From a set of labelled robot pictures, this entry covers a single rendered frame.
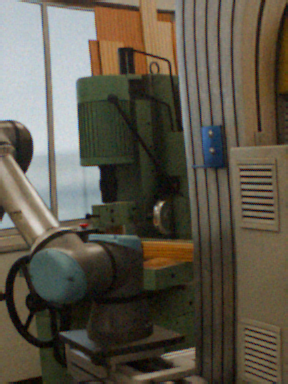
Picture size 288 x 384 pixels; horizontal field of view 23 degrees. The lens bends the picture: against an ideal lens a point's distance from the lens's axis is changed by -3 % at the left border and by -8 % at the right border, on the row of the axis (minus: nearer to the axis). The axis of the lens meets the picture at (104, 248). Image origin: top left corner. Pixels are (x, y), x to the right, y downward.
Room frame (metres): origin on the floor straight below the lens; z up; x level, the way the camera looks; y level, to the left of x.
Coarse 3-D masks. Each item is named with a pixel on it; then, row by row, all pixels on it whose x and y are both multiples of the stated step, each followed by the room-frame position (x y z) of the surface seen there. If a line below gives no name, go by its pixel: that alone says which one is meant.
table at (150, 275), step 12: (168, 264) 2.14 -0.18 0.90; (180, 264) 2.16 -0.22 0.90; (192, 264) 2.20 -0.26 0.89; (144, 276) 2.10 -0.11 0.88; (156, 276) 2.08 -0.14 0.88; (168, 276) 2.12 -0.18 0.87; (180, 276) 2.16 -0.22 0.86; (192, 276) 2.20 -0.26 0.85; (144, 288) 2.11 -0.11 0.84; (156, 288) 2.08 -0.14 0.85
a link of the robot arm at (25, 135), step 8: (24, 128) 1.81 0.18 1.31; (24, 136) 1.79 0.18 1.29; (24, 144) 1.79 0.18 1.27; (32, 144) 1.83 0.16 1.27; (24, 152) 1.81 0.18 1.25; (32, 152) 1.85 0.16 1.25; (16, 160) 1.81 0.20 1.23; (24, 160) 1.84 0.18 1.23; (24, 168) 1.86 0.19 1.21; (0, 208) 1.92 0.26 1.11; (0, 216) 1.94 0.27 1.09
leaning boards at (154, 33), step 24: (144, 0) 4.21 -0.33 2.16; (96, 24) 4.02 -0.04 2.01; (120, 24) 4.13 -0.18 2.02; (144, 24) 4.20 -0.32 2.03; (168, 24) 4.35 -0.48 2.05; (96, 48) 3.97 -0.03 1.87; (144, 48) 4.19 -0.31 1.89; (168, 48) 4.33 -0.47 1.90; (96, 72) 3.95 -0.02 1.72; (144, 72) 4.18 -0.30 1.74; (168, 72) 4.31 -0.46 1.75
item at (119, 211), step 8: (96, 208) 2.38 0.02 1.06; (104, 208) 2.36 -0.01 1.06; (112, 208) 2.37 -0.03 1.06; (120, 208) 2.40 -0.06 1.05; (128, 208) 2.42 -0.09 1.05; (104, 216) 2.36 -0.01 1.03; (112, 216) 2.37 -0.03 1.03; (120, 216) 2.39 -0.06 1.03; (128, 216) 2.42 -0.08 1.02; (96, 224) 2.39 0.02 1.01; (104, 224) 2.36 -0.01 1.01; (112, 224) 2.37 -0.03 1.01; (120, 224) 2.39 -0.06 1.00; (128, 224) 2.42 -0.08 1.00
